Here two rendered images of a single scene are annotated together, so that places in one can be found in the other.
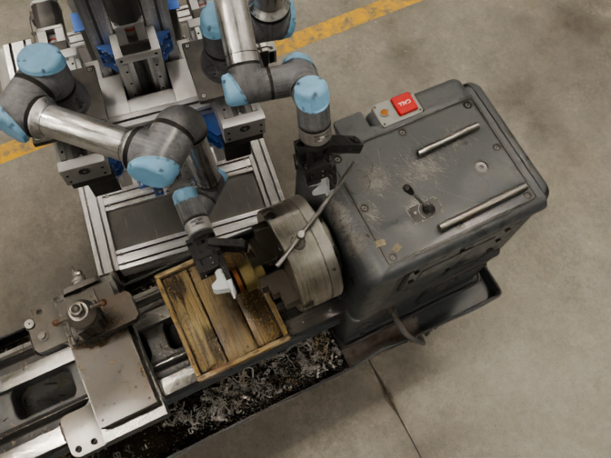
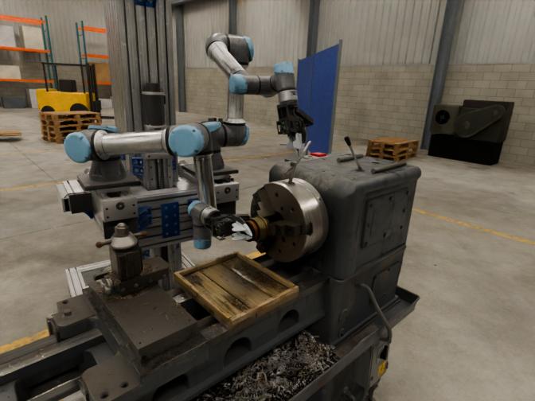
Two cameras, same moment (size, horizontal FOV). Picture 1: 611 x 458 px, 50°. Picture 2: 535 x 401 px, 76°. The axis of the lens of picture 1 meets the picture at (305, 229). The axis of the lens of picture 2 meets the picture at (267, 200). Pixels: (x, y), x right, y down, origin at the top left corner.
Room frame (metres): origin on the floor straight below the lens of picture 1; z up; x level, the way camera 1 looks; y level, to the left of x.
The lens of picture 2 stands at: (-0.61, 0.33, 1.57)
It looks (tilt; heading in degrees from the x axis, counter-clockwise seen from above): 18 degrees down; 349
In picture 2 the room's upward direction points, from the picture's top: 3 degrees clockwise
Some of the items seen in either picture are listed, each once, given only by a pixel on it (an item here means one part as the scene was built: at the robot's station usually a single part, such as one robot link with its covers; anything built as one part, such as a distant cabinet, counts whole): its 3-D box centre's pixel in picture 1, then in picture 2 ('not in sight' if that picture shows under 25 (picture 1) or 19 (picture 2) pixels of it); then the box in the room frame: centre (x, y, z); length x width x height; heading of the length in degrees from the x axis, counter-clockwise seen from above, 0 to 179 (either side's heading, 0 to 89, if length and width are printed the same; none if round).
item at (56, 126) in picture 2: not in sight; (72, 126); (9.55, 3.83, 0.36); 1.26 x 0.86 x 0.73; 135
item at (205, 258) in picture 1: (207, 253); (221, 223); (0.60, 0.27, 1.08); 0.12 x 0.09 x 0.08; 31
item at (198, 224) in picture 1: (199, 229); (212, 216); (0.67, 0.30, 1.08); 0.08 x 0.05 x 0.08; 121
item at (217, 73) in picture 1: (224, 53); (209, 157); (1.19, 0.31, 1.21); 0.15 x 0.15 x 0.10
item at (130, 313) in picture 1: (102, 321); (135, 278); (0.39, 0.54, 0.99); 0.20 x 0.10 x 0.05; 122
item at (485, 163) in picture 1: (411, 198); (341, 204); (0.86, -0.31, 1.06); 0.59 x 0.48 x 0.39; 122
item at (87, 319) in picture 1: (79, 313); (123, 239); (0.37, 0.57, 1.13); 0.08 x 0.08 x 0.03
